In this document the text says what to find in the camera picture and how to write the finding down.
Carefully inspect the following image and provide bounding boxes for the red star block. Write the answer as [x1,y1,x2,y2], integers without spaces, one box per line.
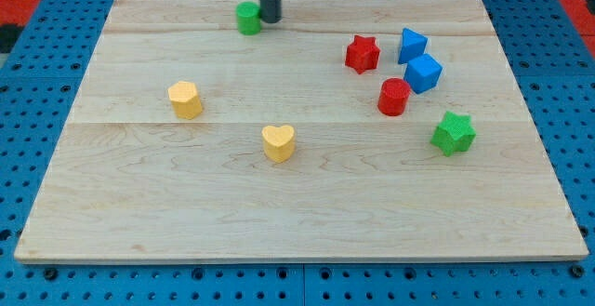
[345,34,380,74]

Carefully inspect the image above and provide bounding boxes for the green star block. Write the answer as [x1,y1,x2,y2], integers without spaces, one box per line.
[430,111,476,156]

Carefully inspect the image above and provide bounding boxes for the yellow heart block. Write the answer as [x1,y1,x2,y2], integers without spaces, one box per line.
[261,125,296,163]

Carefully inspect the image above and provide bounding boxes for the light wooden board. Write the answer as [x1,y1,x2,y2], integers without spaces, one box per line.
[14,0,588,265]

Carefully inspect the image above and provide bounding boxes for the red cylinder block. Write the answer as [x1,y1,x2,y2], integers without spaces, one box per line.
[377,78,411,116]

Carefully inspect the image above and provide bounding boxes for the yellow hexagon block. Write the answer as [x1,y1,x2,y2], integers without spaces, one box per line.
[167,81,203,120]

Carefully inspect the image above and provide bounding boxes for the green cylinder block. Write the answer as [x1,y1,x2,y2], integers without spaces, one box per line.
[235,1,261,35]

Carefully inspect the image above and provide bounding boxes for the blue cube block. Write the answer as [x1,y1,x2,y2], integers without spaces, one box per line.
[403,54,443,94]

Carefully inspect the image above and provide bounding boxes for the blue triangular prism block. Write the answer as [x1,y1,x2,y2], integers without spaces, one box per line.
[398,28,428,64]

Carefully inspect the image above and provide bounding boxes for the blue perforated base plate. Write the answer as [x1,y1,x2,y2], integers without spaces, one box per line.
[1,0,594,305]

